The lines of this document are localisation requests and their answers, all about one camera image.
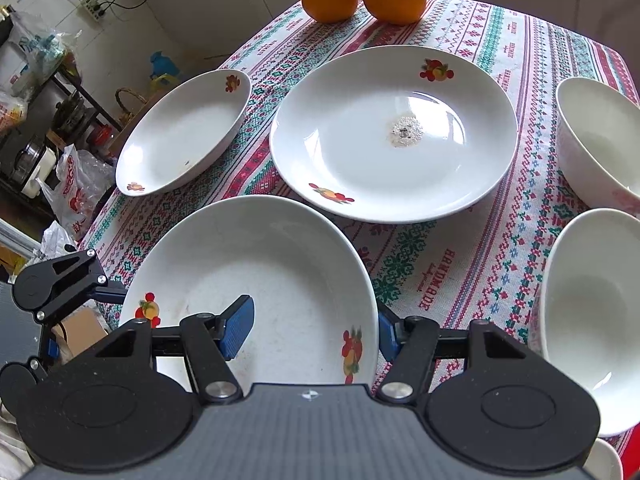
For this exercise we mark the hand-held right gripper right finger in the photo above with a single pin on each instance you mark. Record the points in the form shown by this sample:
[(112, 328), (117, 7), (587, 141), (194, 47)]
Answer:
[(387, 334)]

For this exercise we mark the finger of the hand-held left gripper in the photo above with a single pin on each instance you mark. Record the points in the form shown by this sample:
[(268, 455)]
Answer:
[(52, 351), (112, 295)]

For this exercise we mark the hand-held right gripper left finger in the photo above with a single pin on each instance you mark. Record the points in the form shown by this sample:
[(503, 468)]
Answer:
[(239, 327)]

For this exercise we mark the white oval fruit-print plate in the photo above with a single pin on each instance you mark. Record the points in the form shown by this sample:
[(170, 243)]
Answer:
[(280, 260), (185, 130)]

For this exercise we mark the white round fruit-print plate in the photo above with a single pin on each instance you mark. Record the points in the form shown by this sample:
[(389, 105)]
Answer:
[(350, 150)]

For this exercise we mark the white ceramic bowl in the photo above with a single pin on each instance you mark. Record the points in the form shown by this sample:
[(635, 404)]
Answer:
[(600, 145), (590, 310)]

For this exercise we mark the brown cardboard box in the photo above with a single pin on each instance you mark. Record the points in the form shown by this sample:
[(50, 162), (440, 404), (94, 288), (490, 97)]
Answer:
[(80, 330)]

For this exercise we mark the crumpled white plastic bag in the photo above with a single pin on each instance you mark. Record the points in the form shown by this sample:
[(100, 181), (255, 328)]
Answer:
[(57, 240)]

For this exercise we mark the red-printed plastic bag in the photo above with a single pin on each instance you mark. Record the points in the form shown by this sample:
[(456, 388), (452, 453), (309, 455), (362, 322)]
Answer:
[(75, 190)]

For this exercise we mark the white plastic container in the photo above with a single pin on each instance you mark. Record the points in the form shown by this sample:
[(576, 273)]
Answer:
[(42, 175)]

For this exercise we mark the stainless steel pot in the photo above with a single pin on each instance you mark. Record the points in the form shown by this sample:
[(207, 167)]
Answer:
[(29, 157)]

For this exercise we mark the wicker basket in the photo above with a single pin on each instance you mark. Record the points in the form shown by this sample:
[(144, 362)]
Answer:
[(131, 110)]

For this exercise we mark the black metal shelf rack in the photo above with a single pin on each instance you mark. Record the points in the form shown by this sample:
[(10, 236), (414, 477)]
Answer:
[(95, 105)]

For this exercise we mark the blue plastic toy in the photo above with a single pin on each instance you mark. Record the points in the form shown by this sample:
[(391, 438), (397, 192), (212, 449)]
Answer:
[(164, 65)]

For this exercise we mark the small white dish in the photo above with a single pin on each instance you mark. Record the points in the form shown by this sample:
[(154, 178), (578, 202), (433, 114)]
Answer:
[(602, 460)]

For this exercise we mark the white power strip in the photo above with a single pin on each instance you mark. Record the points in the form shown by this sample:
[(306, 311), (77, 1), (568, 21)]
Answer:
[(95, 10)]

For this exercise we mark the white kitchen base cabinet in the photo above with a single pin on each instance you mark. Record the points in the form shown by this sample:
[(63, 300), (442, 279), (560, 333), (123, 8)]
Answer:
[(225, 5)]

